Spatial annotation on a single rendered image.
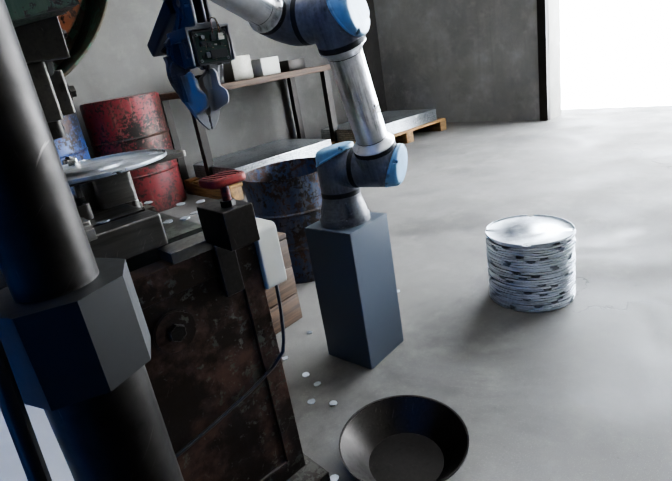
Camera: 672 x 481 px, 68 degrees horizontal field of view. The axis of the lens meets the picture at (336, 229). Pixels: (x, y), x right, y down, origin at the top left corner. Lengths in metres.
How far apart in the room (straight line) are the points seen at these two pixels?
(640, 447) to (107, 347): 1.27
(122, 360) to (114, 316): 0.02
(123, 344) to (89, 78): 4.40
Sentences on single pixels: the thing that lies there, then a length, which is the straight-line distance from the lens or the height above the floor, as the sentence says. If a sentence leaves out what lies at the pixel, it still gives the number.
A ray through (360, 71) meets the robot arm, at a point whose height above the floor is 0.87.
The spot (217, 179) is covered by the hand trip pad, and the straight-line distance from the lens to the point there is 0.84.
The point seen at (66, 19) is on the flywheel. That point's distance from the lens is 1.50.
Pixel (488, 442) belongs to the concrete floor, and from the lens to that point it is 1.34.
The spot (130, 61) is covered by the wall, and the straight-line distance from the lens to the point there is 4.72.
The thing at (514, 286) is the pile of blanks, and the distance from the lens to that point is 1.79.
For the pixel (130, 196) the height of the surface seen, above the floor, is 0.72.
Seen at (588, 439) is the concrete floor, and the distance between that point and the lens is 1.37.
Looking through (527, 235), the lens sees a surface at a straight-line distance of 1.79.
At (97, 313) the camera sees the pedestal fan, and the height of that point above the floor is 0.84.
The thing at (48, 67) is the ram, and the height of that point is 0.98.
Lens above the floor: 0.92
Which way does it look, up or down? 19 degrees down
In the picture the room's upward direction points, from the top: 10 degrees counter-clockwise
